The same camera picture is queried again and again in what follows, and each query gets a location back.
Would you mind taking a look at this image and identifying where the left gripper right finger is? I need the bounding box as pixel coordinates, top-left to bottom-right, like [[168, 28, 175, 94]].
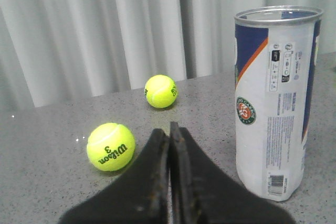
[[170, 122, 294, 223]]

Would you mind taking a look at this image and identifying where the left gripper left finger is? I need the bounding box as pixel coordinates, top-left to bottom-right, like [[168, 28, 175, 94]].
[[59, 129, 170, 223]]

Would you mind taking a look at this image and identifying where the white Wilson tennis ball can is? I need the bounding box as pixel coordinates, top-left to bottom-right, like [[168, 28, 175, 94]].
[[235, 6, 323, 201]]

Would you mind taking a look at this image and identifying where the far-left tennis ball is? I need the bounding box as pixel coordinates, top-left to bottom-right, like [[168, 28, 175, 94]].
[[86, 123, 135, 172]]

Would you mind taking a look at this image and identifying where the Roland Garros tennis ball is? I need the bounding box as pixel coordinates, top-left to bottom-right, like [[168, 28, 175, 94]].
[[144, 74, 178, 109]]

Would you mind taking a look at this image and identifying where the grey pleated curtain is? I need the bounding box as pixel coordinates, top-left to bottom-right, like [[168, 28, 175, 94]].
[[1, 0, 335, 111]]

